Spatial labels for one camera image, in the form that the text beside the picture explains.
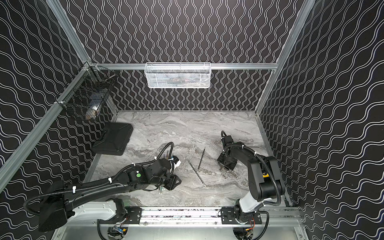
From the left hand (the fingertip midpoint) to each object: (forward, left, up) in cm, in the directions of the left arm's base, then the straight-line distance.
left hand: (180, 180), depth 74 cm
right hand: (+15, -23, -12) cm, 30 cm away
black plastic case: (+26, +47, -7) cm, 54 cm away
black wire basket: (+45, +63, +14) cm, 79 cm away
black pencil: (+19, -10, -12) cm, 24 cm away
